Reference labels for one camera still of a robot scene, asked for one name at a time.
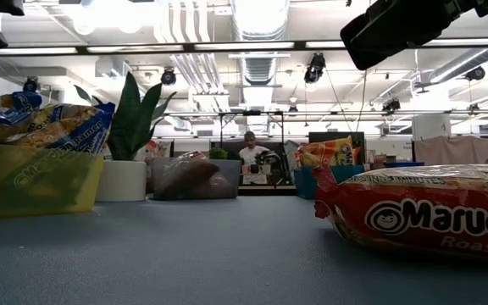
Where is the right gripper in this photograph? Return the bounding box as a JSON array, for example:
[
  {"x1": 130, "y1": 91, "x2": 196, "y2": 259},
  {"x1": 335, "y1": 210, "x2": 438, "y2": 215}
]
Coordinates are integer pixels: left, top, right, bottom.
[{"x1": 340, "y1": 0, "x2": 482, "y2": 71}]

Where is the white cabinet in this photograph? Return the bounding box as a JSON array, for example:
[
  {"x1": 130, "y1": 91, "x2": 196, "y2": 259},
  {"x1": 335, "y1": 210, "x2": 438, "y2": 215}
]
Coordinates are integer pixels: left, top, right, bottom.
[{"x1": 412, "y1": 114, "x2": 452, "y2": 141}]

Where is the pink hanging cloth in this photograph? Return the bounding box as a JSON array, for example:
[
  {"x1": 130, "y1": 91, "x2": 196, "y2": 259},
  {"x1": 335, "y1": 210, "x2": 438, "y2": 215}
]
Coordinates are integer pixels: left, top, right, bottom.
[{"x1": 413, "y1": 135, "x2": 488, "y2": 165}]

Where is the teal plastic bin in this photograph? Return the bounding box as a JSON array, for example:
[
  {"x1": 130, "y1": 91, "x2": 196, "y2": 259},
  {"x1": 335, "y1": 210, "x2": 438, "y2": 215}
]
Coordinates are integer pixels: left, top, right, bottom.
[{"x1": 293, "y1": 164, "x2": 366, "y2": 201}]

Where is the person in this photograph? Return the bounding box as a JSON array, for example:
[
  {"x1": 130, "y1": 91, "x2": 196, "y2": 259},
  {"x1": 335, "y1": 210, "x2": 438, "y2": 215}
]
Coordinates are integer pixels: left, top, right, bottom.
[{"x1": 238, "y1": 130, "x2": 273, "y2": 186}]

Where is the grey translucent plastic bin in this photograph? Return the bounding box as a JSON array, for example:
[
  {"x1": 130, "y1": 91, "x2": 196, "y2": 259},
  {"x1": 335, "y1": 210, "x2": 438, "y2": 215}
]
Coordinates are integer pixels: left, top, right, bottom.
[{"x1": 148, "y1": 157, "x2": 243, "y2": 201}]

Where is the red and white sign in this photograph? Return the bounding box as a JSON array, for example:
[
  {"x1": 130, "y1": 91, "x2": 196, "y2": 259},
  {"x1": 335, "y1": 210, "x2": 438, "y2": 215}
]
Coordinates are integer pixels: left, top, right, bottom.
[{"x1": 136, "y1": 139, "x2": 173, "y2": 164}]

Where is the green plant in white pot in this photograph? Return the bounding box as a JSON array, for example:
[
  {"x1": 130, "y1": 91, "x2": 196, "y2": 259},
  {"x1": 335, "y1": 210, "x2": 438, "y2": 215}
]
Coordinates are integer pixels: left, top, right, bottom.
[{"x1": 73, "y1": 70, "x2": 178, "y2": 203}]

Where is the grey-blue table mat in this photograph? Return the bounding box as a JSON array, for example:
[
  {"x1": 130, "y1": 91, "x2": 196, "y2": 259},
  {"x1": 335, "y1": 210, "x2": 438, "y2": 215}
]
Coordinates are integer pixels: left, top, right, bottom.
[{"x1": 0, "y1": 197, "x2": 488, "y2": 305}]

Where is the yellow translucent plastic bin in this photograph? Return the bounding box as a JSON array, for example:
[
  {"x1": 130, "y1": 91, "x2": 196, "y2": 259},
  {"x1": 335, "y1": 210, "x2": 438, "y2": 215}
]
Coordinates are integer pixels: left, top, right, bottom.
[{"x1": 0, "y1": 141, "x2": 105, "y2": 221}]

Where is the silver ceiling air duct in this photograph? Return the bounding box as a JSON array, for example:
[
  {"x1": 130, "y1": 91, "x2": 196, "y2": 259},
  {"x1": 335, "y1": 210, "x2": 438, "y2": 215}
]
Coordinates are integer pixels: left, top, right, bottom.
[{"x1": 230, "y1": 0, "x2": 291, "y2": 86}]

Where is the distant black rig frame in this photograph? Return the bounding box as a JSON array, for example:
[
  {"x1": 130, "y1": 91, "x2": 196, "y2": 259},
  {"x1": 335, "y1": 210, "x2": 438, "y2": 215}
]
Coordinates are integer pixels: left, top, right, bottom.
[{"x1": 216, "y1": 108, "x2": 286, "y2": 147}]

